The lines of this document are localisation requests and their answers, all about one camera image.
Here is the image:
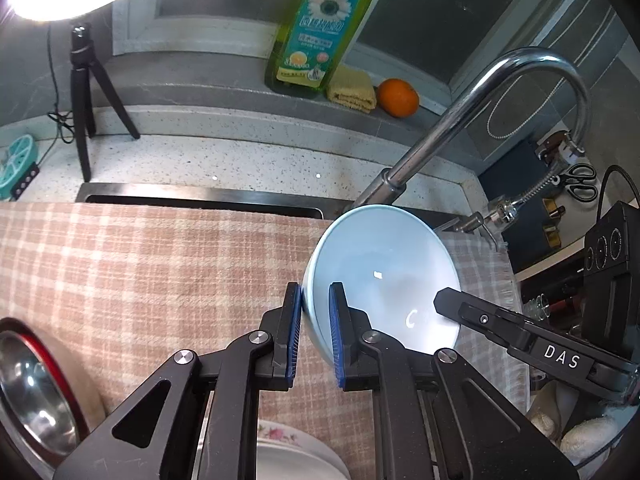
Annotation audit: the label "plaid checkered table cloth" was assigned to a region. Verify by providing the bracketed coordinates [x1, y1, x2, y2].
[0, 200, 532, 480]

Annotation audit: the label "light blue ceramic bowl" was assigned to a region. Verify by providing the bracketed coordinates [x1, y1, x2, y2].
[303, 205, 461, 364]

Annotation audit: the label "gloved hand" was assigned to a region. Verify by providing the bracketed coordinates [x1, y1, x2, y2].
[526, 380, 618, 479]

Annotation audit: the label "chrome kitchen faucet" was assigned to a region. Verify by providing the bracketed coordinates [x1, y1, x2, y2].
[352, 47, 591, 232]

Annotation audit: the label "white plate gold leaf pattern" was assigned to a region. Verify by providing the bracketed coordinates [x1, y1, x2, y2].
[256, 443, 346, 480]

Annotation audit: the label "black scissors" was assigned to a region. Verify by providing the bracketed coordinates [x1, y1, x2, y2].
[559, 162, 599, 204]

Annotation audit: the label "black usb hub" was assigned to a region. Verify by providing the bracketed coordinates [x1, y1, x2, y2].
[11, 162, 40, 200]

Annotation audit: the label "black mini tripod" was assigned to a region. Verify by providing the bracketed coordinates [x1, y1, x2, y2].
[70, 23, 141, 183]

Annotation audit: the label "black cable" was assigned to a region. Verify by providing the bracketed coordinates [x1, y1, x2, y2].
[45, 22, 76, 146]

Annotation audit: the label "green dish soap bottle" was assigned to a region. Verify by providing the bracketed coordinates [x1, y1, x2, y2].
[265, 0, 372, 99]

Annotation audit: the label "large stainless steel bowl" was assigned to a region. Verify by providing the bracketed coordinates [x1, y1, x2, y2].
[34, 328, 105, 438]

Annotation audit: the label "teal round power strip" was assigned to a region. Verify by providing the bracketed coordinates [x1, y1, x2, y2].
[0, 134, 38, 200]

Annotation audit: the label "red steel-lined bowl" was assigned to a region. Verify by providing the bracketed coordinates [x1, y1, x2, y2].
[1, 318, 90, 479]

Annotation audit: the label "floral deep plate pink flowers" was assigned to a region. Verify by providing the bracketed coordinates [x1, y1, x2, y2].
[257, 419, 333, 458]

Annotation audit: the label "orange fruit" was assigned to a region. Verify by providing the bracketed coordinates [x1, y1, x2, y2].
[376, 78, 420, 118]

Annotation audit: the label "yellow sponge cloth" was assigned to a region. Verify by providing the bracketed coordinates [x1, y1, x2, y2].
[326, 65, 376, 114]

